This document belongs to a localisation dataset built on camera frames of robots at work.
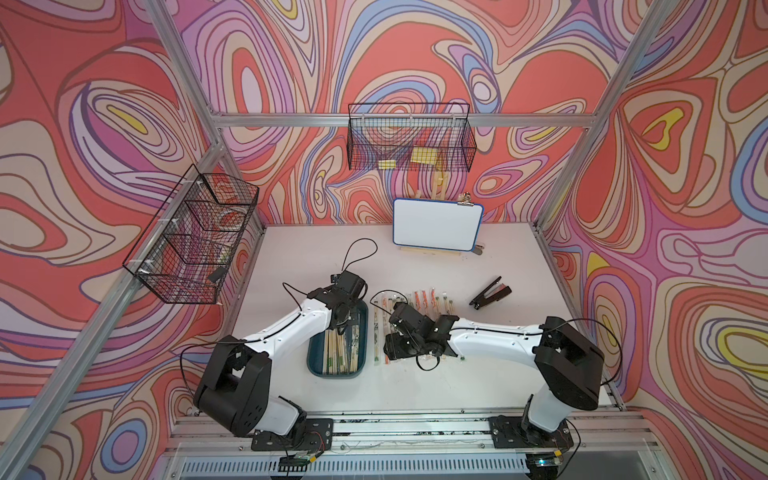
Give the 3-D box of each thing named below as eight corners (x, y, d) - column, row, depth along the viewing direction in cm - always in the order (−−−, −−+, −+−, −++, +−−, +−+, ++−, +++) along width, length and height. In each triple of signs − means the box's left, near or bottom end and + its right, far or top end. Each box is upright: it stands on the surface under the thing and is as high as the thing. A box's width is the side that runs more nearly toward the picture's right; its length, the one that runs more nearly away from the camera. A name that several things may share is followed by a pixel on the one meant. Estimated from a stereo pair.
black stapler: (479, 313, 97) (481, 309, 95) (467, 301, 100) (469, 296, 98) (510, 292, 102) (513, 288, 100) (498, 281, 105) (500, 276, 103)
